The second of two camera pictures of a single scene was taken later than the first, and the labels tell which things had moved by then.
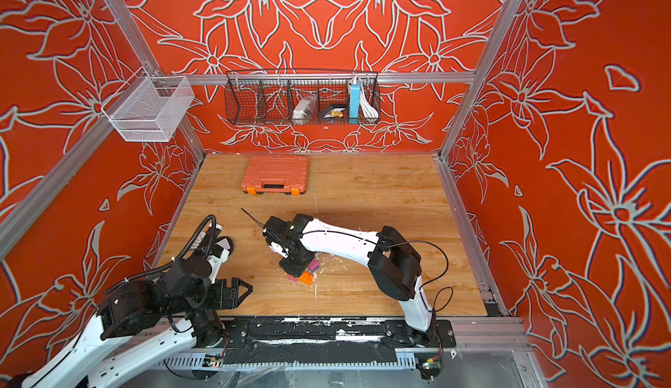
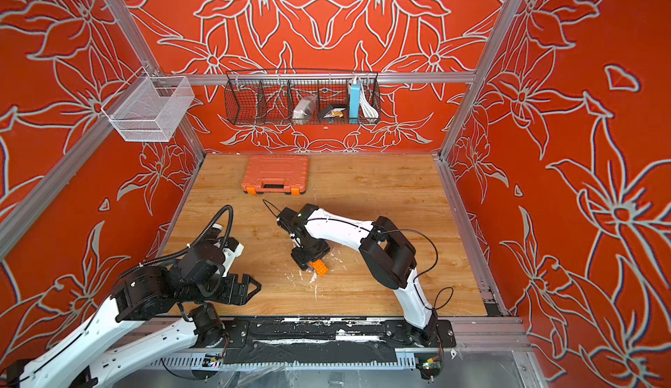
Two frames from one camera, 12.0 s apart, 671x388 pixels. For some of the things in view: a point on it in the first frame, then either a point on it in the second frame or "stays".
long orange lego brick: x=307 y=278 -> x=320 y=266
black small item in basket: x=335 y=111 stays
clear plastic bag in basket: x=304 y=109 stays
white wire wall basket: x=148 y=108 stays
